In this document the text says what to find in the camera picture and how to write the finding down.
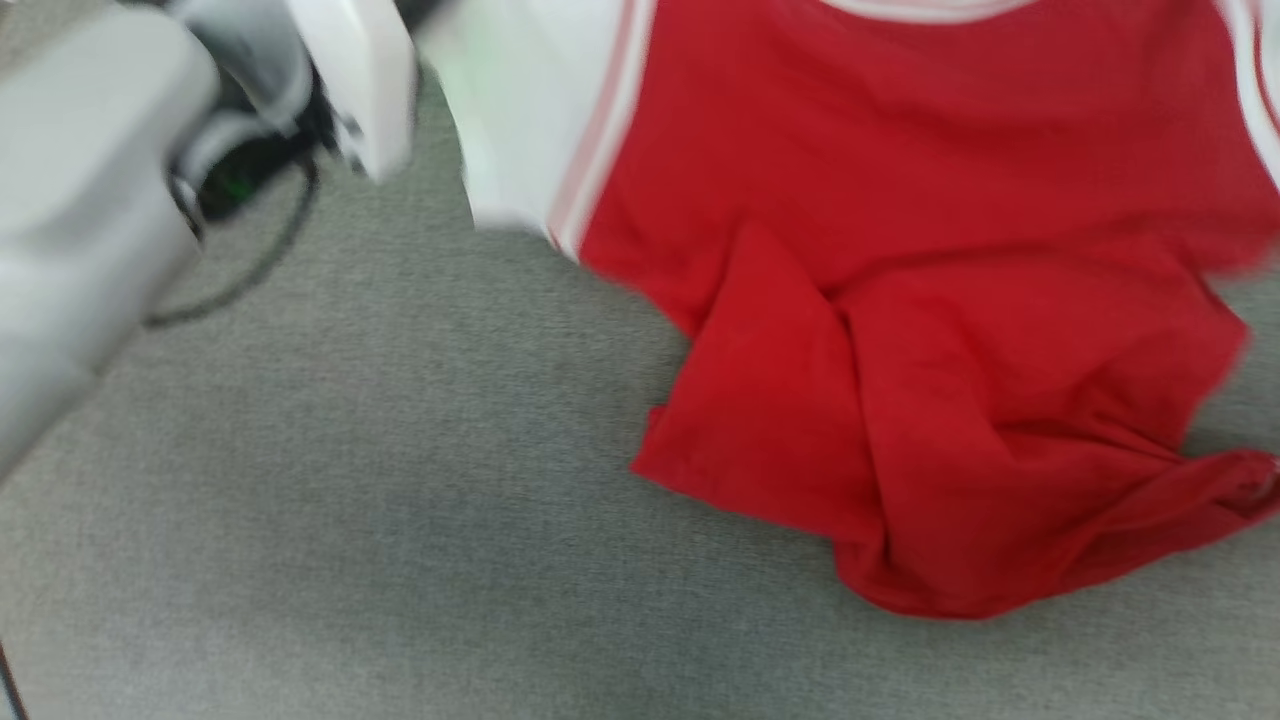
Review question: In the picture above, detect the grey fabric sofa cushion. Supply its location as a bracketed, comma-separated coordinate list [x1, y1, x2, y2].
[0, 0, 1280, 720]

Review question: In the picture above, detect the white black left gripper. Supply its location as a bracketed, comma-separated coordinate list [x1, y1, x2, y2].
[285, 0, 419, 183]

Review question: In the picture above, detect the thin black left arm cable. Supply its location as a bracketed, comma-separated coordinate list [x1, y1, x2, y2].
[145, 155, 323, 331]

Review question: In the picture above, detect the red and white t-shirt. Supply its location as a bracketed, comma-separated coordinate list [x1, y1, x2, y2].
[415, 0, 1280, 621]

